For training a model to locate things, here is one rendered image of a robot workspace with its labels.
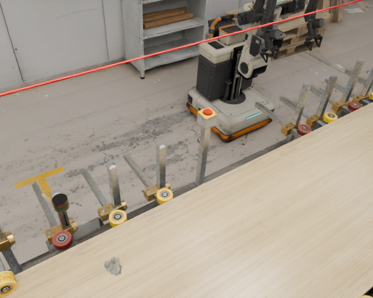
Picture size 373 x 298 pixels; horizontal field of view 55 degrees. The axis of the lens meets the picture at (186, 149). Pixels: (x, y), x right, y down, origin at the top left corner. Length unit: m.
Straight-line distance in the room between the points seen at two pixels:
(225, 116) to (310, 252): 1.89
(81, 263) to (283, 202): 0.97
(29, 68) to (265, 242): 3.28
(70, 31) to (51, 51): 0.30
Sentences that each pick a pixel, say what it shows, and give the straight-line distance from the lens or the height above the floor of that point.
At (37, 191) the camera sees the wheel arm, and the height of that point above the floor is 0.86.
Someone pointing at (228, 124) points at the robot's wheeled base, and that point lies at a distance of 3.25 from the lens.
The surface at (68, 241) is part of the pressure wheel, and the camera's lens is 1.64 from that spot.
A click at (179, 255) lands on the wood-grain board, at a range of 1.56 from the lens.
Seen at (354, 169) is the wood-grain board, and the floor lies 0.90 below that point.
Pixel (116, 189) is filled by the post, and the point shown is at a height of 0.98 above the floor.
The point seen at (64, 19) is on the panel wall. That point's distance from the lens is 4.15.
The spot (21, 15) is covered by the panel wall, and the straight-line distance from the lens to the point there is 4.02.
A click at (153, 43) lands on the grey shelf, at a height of 0.17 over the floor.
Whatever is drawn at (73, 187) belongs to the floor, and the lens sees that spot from 3.07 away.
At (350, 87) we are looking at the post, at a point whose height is 0.98.
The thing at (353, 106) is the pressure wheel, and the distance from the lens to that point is 2.64.
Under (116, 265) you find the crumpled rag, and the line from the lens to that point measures 1.54.
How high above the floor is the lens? 2.24
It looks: 42 degrees down
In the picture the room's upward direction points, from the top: 4 degrees clockwise
